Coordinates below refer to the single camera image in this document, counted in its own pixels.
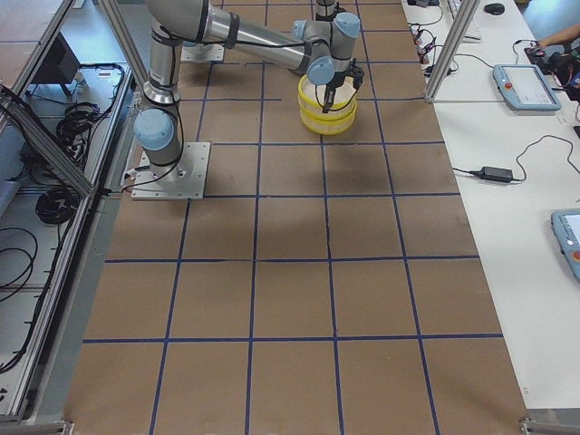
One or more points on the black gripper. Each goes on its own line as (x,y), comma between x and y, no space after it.
(335,83)

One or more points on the yellow rimmed steamer layer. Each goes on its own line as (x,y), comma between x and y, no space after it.
(326,126)
(313,100)

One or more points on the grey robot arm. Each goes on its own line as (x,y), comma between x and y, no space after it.
(321,49)
(325,10)

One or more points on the black computer mouse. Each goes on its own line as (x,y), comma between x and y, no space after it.
(494,8)

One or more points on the black laptop power brick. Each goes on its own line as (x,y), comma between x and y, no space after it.
(493,174)

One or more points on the blue teach pendant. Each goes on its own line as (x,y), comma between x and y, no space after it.
(524,88)
(565,225)

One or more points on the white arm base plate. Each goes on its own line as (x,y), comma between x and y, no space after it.
(185,181)
(200,53)

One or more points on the aluminium frame post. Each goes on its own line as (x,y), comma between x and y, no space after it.
(454,37)

